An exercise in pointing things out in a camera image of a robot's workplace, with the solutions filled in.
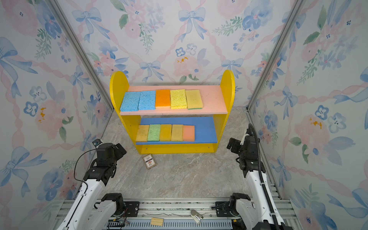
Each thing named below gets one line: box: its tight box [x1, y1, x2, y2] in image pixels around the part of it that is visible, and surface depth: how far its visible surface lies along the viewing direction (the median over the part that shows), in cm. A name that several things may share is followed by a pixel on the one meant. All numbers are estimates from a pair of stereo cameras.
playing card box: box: [142, 153, 158, 171], surface depth 91 cm
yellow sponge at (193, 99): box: [185, 89, 204, 110], surface depth 68 cm
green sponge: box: [147, 124, 161, 142], surface depth 87 cm
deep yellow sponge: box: [159, 124, 173, 142], surface depth 87 cm
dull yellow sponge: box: [135, 124, 150, 143], surface depth 87 cm
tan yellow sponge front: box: [171, 124, 184, 142], surface depth 87 cm
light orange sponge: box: [182, 125, 196, 142], surface depth 87 cm
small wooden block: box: [150, 217, 165, 227], surface depth 72 cm
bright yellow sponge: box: [170, 89, 188, 110], surface depth 68 cm
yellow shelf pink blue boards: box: [109, 69, 236, 155], surface depth 84 cm
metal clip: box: [190, 209, 204, 225], surface depth 72 cm
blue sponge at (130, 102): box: [119, 91, 141, 113], surface depth 66 cm
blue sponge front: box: [138, 90, 156, 111], surface depth 67 cm
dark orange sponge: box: [155, 89, 171, 110], surface depth 67 cm
